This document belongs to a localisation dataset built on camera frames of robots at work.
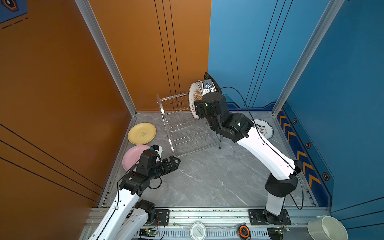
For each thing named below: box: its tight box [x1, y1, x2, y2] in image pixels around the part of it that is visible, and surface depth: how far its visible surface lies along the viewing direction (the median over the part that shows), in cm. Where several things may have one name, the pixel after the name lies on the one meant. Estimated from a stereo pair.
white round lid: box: [190, 222, 207, 240], surface depth 66 cm
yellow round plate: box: [128, 122, 157, 145], surface depth 108 cm
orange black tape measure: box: [238, 223, 251, 240], surface depth 68 cm
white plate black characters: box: [252, 118, 275, 140], surface depth 111 cm
